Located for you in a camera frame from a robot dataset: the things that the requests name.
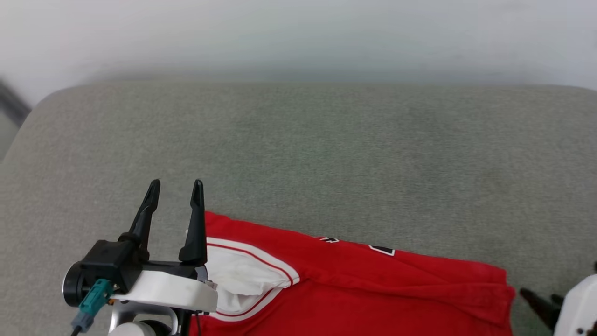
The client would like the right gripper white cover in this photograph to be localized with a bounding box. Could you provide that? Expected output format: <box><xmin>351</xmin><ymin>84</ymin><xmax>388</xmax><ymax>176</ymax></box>
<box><xmin>519</xmin><ymin>274</ymin><xmax>597</xmax><ymax>336</ymax></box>

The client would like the red and white jersey shirt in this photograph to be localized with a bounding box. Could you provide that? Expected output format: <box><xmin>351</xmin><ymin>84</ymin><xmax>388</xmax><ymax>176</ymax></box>
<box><xmin>187</xmin><ymin>211</ymin><xmax>516</xmax><ymax>336</ymax></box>

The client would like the dark baseboard strip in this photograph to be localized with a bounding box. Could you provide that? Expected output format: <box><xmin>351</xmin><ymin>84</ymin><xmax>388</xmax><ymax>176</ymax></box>
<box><xmin>0</xmin><ymin>79</ymin><xmax>32</xmax><ymax>129</ymax></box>

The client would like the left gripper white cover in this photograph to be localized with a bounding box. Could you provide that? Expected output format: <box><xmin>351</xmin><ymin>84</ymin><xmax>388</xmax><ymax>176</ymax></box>
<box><xmin>62</xmin><ymin>179</ymin><xmax>218</xmax><ymax>336</ymax></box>

